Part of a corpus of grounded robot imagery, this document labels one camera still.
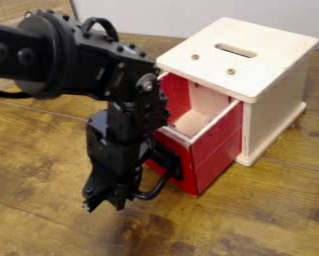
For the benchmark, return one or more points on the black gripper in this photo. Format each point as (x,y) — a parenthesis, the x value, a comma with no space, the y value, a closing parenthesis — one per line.
(117,166)

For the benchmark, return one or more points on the black metal drawer handle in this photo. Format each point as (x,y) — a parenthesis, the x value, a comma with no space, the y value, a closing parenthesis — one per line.
(169,165)

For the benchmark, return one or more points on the red drawer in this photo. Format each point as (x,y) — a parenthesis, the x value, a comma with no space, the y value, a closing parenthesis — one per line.
(204,132)

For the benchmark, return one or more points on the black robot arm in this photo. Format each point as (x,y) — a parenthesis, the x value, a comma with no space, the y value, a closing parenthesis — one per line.
(55,55)

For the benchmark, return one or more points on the white wooden box cabinet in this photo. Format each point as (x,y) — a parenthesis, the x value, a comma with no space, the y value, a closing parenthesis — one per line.
(257,64)

